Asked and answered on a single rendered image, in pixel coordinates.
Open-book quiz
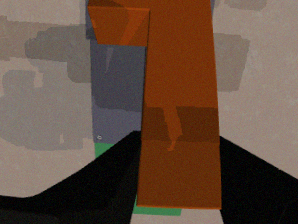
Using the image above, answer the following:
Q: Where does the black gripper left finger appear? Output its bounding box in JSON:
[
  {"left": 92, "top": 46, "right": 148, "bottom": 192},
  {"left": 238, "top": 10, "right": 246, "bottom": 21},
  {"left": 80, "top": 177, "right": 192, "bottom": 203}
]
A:
[{"left": 0, "top": 131, "right": 141, "bottom": 224}]

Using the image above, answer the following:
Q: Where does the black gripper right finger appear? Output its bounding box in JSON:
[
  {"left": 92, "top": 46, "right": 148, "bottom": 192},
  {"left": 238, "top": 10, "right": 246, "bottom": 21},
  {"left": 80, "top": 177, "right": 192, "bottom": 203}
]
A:
[{"left": 218, "top": 136, "right": 298, "bottom": 224}]

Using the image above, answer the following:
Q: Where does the orange l-shaped part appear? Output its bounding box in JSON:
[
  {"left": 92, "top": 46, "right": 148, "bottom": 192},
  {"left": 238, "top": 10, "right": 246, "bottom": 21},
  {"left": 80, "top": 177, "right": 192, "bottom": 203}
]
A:
[{"left": 86, "top": 0, "right": 222, "bottom": 210}]

